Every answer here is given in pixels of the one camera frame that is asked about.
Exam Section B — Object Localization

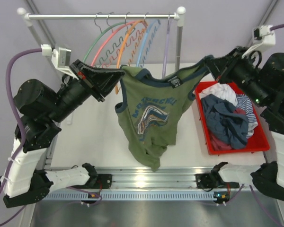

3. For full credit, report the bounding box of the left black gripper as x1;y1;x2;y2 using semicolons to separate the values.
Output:
47;59;126;123

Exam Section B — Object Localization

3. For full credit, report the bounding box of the green hanger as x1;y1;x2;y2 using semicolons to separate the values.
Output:
82;13;135;67

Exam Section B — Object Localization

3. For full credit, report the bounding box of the green tank top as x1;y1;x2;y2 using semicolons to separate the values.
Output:
115;60;209;172

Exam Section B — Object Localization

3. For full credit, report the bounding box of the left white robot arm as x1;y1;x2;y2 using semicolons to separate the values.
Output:
0;60;125;208

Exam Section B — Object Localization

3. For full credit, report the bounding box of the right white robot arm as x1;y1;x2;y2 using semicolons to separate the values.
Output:
204;47;284;201

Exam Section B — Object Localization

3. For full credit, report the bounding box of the pink hanger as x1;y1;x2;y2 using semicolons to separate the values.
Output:
94;22;148;68

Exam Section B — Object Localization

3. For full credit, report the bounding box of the purple hanger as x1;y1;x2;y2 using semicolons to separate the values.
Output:
161;18;171;79

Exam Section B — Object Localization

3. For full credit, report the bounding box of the orange hanger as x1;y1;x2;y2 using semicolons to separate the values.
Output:
114;12;148;95

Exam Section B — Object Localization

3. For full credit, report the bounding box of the blue hanger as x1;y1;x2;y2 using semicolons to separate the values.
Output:
136;19;161;68

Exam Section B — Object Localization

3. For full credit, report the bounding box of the white garment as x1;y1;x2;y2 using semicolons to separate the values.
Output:
199;83;238;106

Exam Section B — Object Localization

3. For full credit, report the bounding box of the striped garment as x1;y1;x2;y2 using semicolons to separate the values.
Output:
236;94;258;139

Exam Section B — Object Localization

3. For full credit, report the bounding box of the white clothes rack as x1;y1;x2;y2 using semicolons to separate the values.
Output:
17;7;186;79

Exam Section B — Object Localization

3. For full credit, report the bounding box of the navy blue garment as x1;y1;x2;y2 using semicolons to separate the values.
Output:
201;94;249;149

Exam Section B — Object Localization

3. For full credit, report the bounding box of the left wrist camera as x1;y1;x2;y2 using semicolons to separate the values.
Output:
41;44;71;74

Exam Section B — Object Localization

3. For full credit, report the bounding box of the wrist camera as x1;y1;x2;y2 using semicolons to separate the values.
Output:
242;25;276;58
41;44;71;74

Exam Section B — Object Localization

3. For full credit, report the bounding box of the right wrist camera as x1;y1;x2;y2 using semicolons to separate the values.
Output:
242;25;276;58

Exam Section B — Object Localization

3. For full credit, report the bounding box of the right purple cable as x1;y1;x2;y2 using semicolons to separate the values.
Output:
269;22;284;31

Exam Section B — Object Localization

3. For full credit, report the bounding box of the aluminium mounting rail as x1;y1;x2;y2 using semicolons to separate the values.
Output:
44;166;263;190

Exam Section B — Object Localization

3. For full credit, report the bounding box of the slotted cable duct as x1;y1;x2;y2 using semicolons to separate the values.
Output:
44;191;230;201

